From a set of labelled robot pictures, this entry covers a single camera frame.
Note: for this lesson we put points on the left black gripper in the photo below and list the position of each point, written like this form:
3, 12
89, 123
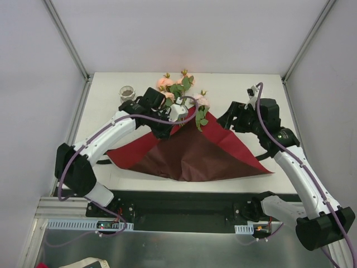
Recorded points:
162, 129

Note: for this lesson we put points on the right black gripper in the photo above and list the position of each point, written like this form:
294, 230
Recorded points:
232, 116

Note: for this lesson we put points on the brown red wrapping paper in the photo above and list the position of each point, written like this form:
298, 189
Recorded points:
190, 155

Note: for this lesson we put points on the pink artificial flower bunch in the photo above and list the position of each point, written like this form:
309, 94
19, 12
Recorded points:
175, 89

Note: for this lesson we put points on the black ribbon with gold print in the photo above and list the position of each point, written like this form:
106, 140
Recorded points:
108, 161

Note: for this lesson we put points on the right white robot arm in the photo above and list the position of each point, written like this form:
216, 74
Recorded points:
322, 220

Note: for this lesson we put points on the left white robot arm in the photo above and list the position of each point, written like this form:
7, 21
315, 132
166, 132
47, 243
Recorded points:
74, 163

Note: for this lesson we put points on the white ribbed ceramic vase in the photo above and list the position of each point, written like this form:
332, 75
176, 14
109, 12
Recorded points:
127, 93

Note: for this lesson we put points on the red object at bottom edge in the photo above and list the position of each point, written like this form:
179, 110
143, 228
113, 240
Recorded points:
41, 265

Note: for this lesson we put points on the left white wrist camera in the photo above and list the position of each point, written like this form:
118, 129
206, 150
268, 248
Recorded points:
178, 110

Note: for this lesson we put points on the left aluminium frame post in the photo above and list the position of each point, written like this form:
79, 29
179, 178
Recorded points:
56, 19

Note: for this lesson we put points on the aluminium frame post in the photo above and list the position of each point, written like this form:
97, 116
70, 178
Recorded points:
56, 19
319, 21

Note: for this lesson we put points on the right white cable duct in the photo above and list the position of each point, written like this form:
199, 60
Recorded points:
250, 229

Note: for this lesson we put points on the white cable duct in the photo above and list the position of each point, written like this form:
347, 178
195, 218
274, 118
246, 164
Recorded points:
88, 225
250, 229

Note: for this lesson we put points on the left white cable duct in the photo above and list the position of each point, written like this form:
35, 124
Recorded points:
88, 225

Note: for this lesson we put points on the right aluminium frame post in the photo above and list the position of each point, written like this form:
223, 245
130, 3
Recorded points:
319, 21

